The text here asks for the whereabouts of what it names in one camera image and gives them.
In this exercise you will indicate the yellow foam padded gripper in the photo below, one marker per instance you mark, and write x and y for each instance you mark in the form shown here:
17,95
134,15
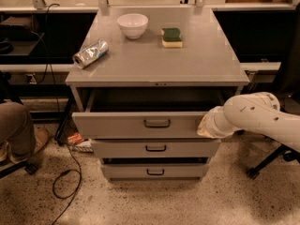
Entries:
213,123

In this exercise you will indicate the grey top drawer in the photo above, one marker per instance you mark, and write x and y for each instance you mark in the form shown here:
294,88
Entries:
146,112

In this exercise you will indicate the grey drawer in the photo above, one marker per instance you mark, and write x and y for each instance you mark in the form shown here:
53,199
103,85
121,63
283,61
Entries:
169,168
164,148
146,112

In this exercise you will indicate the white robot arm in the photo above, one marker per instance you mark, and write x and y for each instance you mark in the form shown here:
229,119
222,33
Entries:
259,113

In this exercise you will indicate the grey middle drawer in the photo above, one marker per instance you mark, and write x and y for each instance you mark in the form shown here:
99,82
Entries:
164,148

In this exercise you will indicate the grey metal drawer cabinet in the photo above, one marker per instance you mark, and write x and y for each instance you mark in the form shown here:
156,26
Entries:
203,61

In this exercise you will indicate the grey bottom drawer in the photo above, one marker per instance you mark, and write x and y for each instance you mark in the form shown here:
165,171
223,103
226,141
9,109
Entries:
169,168

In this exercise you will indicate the black office chair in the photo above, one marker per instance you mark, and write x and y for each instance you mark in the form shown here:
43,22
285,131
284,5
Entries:
286,87

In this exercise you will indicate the green yellow sponge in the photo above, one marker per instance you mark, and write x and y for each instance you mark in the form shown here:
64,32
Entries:
171,38

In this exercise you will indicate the white ceramic bowl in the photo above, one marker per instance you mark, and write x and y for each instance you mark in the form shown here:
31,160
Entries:
132,25

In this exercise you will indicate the red white packet on floor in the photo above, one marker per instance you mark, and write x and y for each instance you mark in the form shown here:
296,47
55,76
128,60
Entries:
77,143

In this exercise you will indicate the crushed silver foil bag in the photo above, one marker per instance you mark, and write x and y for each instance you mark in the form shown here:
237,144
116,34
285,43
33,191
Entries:
90,54

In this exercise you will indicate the tan shoe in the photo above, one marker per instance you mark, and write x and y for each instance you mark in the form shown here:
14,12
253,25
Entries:
42,137

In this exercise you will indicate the person leg brown trousers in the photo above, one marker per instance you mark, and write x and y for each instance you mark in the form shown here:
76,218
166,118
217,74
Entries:
16,130

